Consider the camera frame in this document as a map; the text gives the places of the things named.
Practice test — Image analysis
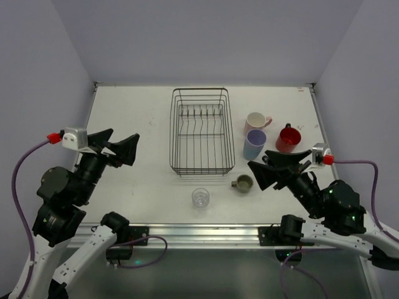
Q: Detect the beige mug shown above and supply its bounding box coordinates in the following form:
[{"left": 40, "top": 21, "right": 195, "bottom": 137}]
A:
[{"left": 231, "top": 174, "right": 254, "bottom": 193}]

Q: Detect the red mug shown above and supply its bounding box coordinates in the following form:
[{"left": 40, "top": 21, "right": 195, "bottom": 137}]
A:
[{"left": 276, "top": 123, "right": 302, "bottom": 153}]

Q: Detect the light blue cup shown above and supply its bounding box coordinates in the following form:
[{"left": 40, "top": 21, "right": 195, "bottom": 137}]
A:
[{"left": 243, "top": 141, "right": 264, "bottom": 160}]

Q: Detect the lavender cup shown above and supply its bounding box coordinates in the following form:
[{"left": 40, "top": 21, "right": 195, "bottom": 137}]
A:
[{"left": 244, "top": 129, "right": 267, "bottom": 149}]

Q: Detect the pink mug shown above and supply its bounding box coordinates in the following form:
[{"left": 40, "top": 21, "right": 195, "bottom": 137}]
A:
[{"left": 243, "top": 112, "right": 273, "bottom": 135}]

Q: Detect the clear glass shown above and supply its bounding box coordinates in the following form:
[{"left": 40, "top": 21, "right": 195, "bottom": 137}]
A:
[
  {"left": 192, "top": 192, "right": 210, "bottom": 208},
  {"left": 192, "top": 188, "right": 209, "bottom": 205}
]

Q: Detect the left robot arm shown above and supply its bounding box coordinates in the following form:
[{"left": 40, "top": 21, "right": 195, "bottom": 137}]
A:
[{"left": 7, "top": 128, "right": 140, "bottom": 298}]

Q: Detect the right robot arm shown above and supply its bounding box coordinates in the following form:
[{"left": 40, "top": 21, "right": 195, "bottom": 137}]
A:
[{"left": 248, "top": 143, "right": 398, "bottom": 271}]

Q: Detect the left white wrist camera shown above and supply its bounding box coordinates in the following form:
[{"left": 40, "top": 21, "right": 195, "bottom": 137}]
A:
[{"left": 61, "top": 128, "right": 94, "bottom": 153}]

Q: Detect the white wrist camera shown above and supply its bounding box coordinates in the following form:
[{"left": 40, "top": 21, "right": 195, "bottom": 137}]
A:
[
  {"left": 307, "top": 143, "right": 334, "bottom": 172},
  {"left": 61, "top": 128, "right": 94, "bottom": 153}
]

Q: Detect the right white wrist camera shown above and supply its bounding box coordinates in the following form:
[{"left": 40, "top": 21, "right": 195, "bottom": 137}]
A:
[{"left": 307, "top": 143, "right": 334, "bottom": 172}]

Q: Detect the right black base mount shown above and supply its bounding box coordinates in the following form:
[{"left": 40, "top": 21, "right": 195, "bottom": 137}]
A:
[{"left": 257, "top": 224, "right": 295, "bottom": 247}]

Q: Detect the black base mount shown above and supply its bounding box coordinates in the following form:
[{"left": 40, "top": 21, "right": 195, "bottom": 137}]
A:
[
  {"left": 257, "top": 224, "right": 295, "bottom": 247},
  {"left": 115, "top": 225, "right": 150, "bottom": 244}
]

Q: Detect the wire dish rack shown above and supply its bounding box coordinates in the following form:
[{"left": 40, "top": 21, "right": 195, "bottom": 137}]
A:
[{"left": 169, "top": 87, "right": 236, "bottom": 176}]

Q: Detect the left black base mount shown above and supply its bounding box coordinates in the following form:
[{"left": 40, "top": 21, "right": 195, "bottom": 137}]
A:
[{"left": 115, "top": 225, "right": 150, "bottom": 244}]

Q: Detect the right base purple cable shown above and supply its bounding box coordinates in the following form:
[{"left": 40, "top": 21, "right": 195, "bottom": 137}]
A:
[{"left": 279, "top": 247, "right": 328, "bottom": 299}]

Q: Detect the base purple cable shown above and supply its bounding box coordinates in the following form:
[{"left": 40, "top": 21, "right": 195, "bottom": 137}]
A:
[
  {"left": 279, "top": 247, "right": 328, "bottom": 299},
  {"left": 105, "top": 236, "right": 168, "bottom": 269}
]

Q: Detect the aluminium mounting rail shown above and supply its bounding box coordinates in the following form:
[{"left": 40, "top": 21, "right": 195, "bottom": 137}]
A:
[{"left": 67, "top": 222, "right": 344, "bottom": 250}]

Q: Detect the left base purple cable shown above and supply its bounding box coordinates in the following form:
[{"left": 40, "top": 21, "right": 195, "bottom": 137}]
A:
[{"left": 105, "top": 236, "right": 168, "bottom": 269}]

